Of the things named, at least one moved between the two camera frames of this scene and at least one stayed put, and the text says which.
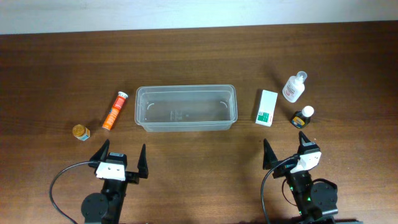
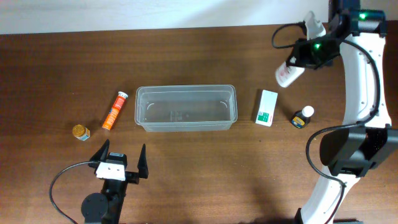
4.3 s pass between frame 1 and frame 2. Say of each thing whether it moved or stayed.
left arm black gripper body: stayed
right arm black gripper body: moved
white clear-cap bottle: moved
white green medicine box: stayed
